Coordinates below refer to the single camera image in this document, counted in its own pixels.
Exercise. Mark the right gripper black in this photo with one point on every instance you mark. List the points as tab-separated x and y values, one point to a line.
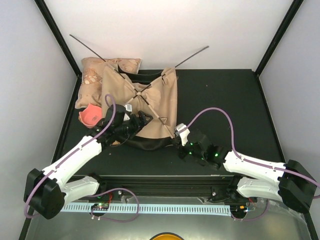
181	154

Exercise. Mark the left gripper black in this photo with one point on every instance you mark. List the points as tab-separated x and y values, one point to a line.
138	126

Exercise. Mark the beige black pet tent fabric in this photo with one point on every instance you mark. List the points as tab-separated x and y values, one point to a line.
160	100

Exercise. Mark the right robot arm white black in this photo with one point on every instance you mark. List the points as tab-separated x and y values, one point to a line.
289	183

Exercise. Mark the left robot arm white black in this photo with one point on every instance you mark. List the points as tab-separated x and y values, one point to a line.
48	190

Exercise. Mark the wooden bowl stand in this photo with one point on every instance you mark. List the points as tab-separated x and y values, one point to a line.
115	144

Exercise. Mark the pink cat-ear bowl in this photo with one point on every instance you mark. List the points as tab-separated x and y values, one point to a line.
90	116

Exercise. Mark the beige patterned pillow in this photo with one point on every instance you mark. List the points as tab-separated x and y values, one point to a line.
90	90

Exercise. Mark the right small circuit board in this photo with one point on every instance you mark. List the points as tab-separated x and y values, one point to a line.
240	209

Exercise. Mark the small circuit board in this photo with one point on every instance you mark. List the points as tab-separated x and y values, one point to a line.
240	209
100	206

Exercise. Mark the yellow round object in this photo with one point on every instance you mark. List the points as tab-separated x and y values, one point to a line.
166	236

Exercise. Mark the left small circuit board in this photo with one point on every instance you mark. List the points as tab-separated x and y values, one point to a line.
100	206

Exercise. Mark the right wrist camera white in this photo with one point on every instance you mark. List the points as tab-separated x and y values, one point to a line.
182	131

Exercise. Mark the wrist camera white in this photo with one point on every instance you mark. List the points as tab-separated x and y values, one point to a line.
182	131
128	110

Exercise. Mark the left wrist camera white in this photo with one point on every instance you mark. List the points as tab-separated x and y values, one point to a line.
128	110

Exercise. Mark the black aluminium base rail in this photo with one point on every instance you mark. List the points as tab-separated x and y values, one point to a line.
214	188

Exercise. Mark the white slotted cable duct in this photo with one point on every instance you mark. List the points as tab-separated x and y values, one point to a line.
133	208

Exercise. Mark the left black frame post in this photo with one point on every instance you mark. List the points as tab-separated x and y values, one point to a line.
49	19

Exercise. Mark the black frame post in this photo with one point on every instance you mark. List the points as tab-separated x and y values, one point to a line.
280	32
49	19

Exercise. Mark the right black frame post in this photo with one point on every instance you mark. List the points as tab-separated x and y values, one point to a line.
280	32

